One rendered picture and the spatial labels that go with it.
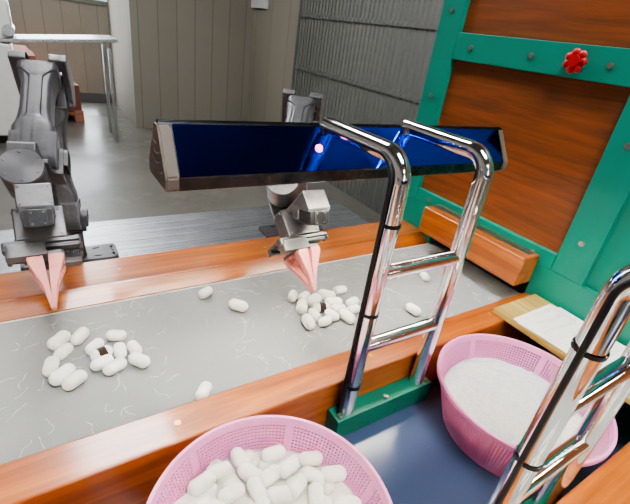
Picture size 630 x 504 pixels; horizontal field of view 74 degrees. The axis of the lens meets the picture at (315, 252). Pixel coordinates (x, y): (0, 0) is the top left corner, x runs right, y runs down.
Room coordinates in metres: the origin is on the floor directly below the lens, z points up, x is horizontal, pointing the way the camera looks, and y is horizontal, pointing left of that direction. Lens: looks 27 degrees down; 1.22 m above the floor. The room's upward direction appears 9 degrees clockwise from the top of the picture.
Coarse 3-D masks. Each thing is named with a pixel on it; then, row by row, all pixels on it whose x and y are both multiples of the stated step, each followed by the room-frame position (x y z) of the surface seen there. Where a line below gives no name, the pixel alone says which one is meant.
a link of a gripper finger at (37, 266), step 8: (32, 256) 0.50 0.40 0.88; (40, 256) 0.51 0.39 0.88; (72, 256) 0.56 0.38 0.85; (80, 256) 0.57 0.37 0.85; (32, 264) 0.50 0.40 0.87; (40, 264) 0.50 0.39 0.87; (48, 264) 0.54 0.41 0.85; (72, 264) 0.56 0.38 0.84; (80, 264) 0.57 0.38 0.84; (32, 272) 0.52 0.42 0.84; (40, 272) 0.50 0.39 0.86; (40, 280) 0.49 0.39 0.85; (48, 280) 0.53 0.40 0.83; (48, 288) 0.49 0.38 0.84; (48, 296) 0.48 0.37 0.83
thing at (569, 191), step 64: (448, 0) 1.21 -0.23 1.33; (512, 0) 1.08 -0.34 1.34; (576, 0) 0.96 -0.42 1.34; (448, 64) 1.16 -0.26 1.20; (512, 64) 1.02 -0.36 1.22; (512, 128) 0.99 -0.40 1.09; (576, 128) 0.89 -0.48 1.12; (448, 192) 1.09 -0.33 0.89; (512, 192) 0.95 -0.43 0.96; (576, 192) 0.84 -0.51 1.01; (576, 256) 0.79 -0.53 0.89
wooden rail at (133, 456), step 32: (448, 320) 0.68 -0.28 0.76; (480, 320) 0.70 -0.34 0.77; (384, 352) 0.55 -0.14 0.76; (416, 352) 0.57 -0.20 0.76; (256, 384) 0.44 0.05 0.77; (288, 384) 0.45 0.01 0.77; (320, 384) 0.46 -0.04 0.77; (384, 384) 0.53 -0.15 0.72; (160, 416) 0.36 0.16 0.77; (192, 416) 0.37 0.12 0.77; (224, 416) 0.38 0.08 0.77; (320, 416) 0.46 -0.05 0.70; (64, 448) 0.30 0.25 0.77; (96, 448) 0.31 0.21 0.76; (128, 448) 0.31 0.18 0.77; (160, 448) 0.32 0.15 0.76; (0, 480) 0.26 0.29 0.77; (32, 480) 0.26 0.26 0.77; (64, 480) 0.27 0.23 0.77; (96, 480) 0.28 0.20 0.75; (128, 480) 0.30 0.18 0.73
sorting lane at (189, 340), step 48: (192, 288) 0.69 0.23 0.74; (240, 288) 0.72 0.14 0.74; (288, 288) 0.74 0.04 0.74; (432, 288) 0.84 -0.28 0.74; (480, 288) 0.87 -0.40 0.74; (0, 336) 0.48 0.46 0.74; (48, 336) 0.50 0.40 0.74; (96, 336) 0.52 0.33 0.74; (144, 336) 0.53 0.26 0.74; (192, 336) 0.55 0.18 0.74; (240, 336) 0.57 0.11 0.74; (288, 336) 0.59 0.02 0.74; (336, 336) 0.61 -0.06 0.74; (0, 384) 0.40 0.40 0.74; (48, 384) 0.41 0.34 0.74; (96, 384) 0.42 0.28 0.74; (144, 384) 0.43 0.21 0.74; (192, 384) 0.45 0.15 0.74; (240, 384) 0.46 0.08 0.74; (0, 432) 0.33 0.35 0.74; (48, 432) 0.34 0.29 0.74; (96, 432) 0.35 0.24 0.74
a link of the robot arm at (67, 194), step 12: (60, 96) 0.85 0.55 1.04; (60, 108) 0.84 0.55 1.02; (60, 120) 0.84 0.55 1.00; (60, 132) 0.84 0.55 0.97; (60, 144) 0.83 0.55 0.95; (72, 180) 0.85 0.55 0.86; (60, 192) 0.81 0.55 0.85; (72, 192) 0.82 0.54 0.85; (60, 204) 0.80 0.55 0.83; (72, 204) 0.81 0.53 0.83; (72, 216) 0.81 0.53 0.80; (72, 228) 0.81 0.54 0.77
